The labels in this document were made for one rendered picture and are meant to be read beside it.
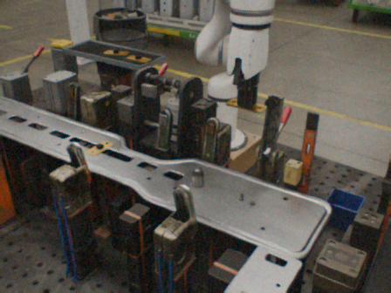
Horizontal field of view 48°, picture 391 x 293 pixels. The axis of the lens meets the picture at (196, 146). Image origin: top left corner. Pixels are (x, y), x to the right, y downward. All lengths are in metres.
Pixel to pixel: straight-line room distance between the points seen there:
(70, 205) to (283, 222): 0.53
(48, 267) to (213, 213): 0.57
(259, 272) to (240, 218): 0.17
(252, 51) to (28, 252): 0.94
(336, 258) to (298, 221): 0.19
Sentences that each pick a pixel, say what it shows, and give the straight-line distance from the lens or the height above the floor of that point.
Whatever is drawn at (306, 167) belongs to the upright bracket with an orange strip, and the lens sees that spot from 1.14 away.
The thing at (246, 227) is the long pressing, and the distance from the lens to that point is 1.00.
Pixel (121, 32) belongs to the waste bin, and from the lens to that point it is 4.08.
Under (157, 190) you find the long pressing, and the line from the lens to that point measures 1.11.
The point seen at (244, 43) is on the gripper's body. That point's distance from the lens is 0.85.
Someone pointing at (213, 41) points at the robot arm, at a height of 1.23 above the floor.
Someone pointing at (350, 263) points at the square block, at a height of 1.06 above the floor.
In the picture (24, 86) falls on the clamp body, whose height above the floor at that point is 1.01.
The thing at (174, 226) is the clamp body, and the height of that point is 1.04.
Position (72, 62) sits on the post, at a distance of 1.80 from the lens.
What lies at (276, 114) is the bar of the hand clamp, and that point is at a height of 1.17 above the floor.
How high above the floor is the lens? 1.64
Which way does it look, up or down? 30 degrees down
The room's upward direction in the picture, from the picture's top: straight up
